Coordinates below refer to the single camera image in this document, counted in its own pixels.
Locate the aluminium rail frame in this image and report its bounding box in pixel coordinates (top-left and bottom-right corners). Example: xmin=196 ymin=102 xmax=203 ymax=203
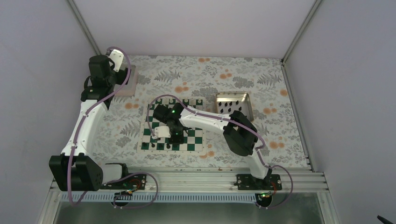
xmin=38 ymin=168 xmax=339 ymax=224

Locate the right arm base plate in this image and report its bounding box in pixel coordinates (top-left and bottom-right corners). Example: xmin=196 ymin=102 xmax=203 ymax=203
xmin=234 ymin=174 xmax=283 ymax=191

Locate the pink white tray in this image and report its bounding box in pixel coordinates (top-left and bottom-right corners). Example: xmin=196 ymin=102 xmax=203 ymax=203
xmin=114 ymin=65 xmax=139 ymax=97

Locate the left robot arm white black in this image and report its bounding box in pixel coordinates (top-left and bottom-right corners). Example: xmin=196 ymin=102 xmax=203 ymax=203
xmin=49 ymin=51 xmax=131 ymax=191

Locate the floral patterned tablecloth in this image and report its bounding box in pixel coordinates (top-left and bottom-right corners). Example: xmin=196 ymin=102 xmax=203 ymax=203
xmin=92 ymin=56 xmax=308 ymax=168

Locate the green white chessboard mat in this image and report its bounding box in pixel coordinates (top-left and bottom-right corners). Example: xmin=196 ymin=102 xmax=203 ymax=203
xmin=137 ymin=97 xmax=206 ymax=156

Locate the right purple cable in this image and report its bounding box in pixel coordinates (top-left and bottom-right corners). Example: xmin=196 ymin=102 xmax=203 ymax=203
xmin=147 ymin=94 xmax=294 ymax=210

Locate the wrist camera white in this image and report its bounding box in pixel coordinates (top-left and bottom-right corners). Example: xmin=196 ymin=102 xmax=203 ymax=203
xmin=153 ymin=126 xmax=171 ymax=139
xmin=108 ymin=49 xmax=124 ymax=72

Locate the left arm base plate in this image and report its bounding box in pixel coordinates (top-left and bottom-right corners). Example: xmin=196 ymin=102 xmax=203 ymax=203
xmin=100 ymin=174 xmax=147 ymax=190

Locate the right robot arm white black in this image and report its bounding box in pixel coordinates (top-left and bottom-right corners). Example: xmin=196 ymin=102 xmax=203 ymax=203
xmin=152 ymin=103 xmax=272 ymax=190

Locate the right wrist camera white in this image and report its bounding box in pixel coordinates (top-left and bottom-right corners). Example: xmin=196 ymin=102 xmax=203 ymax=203
xmin=153 ymin=126 xmax=171 ymax=139

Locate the tan metal tray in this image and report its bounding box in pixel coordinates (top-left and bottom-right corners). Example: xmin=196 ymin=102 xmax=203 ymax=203
xmin=215 ymin=92 xmax=254 ymax=121

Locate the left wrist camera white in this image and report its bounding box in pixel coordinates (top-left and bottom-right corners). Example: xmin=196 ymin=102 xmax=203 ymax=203
xmin=108 ymin=49 xmax=124 ymax=72

